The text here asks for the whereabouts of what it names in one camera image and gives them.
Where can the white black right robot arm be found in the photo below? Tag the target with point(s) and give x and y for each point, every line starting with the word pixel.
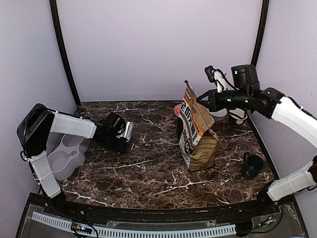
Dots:
pixel 284 113

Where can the black corner frame post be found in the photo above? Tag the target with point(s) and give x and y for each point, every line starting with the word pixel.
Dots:
pixel 260 32
pixel 62 51

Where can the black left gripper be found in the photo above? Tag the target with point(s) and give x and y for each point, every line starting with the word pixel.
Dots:
pixel 120 148

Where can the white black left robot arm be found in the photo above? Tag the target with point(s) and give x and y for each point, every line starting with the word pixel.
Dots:
pixel 54 143

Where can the brown pet food bag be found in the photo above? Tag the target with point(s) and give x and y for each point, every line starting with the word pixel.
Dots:
pixel 197 141

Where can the red patterned bowl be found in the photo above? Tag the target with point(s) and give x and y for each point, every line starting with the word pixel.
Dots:
pixel 177 110

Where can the translucent double pet bowl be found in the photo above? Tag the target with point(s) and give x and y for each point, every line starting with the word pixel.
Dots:
pixel 68 155

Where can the white ceramic bowl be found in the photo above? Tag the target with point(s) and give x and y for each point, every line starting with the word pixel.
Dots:
pixel 219 115

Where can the black corner frame post right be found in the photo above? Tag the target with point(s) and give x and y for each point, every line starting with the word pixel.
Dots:
pixel 260 32

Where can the silver metal scoop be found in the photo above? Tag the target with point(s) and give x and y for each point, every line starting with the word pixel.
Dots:
pixel 126 132

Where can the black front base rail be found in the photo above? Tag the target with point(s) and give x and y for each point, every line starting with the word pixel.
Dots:
pixel 242 213

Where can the dark rimmed white bowl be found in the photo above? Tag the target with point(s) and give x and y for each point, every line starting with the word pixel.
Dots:
pixel 237 116

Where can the black corner frame post left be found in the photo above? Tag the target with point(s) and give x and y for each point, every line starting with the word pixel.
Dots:
pixel 62 51

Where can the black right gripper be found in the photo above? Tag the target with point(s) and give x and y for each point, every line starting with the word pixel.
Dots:
pixel 213 105

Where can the dark green mug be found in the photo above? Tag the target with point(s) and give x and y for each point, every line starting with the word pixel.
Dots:
pixel 252 166

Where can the white cable duct strip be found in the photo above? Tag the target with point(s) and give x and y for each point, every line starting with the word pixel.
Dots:
pixel 134 230

